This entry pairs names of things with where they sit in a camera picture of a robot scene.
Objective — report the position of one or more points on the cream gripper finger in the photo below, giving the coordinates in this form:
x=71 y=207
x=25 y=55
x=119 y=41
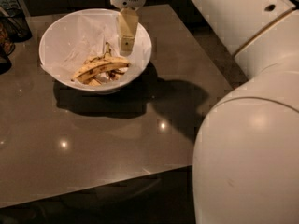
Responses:
x=128 y=21

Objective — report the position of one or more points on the spotted yellow banana peel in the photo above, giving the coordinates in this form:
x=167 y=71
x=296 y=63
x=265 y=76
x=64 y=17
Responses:
x=98 y=64

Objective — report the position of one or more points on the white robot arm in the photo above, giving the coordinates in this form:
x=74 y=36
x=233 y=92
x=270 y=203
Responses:
x=246 y=155

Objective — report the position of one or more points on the white bowl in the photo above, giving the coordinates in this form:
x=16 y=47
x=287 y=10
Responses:
x=62 y=41

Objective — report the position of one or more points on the small banana peel pieces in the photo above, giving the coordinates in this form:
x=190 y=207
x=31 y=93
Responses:
x=105 y=77

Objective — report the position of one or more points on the white paper liner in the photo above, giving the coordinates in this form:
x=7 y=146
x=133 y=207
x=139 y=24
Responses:
x=78 y=38

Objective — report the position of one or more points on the dark round object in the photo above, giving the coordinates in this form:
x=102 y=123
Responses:
x=5 y=63

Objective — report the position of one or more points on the black wire mesh basket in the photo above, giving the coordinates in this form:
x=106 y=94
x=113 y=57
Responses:
x=15 y=22

